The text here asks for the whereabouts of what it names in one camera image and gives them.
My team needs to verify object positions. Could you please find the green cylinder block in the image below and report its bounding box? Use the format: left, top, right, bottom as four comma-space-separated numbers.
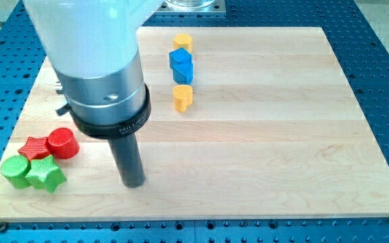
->
1, 155, 30, 189

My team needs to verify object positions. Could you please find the yellow heart block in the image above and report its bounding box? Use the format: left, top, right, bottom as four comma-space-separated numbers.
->
173, 84, 193, 113

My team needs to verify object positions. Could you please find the black mounting ring flange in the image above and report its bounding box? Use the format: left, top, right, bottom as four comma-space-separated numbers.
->
69, 84, 151, 140

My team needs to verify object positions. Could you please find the green star block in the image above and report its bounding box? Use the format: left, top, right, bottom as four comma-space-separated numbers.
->
25, 155, 67, 194

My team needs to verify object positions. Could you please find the blue pentagon block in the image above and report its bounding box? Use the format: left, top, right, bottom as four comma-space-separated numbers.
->
168, 48, 192, 69

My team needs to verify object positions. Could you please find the blue perforated metal base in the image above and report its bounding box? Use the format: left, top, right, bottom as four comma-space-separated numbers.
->
0, 1, 389, 242

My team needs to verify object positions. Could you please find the red star block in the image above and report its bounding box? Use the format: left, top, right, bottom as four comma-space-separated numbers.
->
18, 136, 51, 161

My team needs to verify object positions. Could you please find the red cylinder block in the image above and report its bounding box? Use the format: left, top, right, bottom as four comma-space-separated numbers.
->
47, 128, 80, 159

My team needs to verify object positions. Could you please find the light wooden board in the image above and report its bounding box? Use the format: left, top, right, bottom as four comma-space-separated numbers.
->
0, 27, 389, 222

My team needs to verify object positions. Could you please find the yellow hexagon block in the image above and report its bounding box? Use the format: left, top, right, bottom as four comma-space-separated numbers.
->
173, 33, 193, 53

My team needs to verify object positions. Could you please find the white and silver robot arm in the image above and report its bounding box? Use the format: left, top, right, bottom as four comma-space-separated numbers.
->
24, 0, 162, 188

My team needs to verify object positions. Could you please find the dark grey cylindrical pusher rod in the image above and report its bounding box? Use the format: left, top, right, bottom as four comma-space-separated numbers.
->
108, 134, 145, 188

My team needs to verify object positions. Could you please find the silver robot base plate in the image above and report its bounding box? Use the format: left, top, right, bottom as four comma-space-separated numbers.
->
157, 0, 226, 14

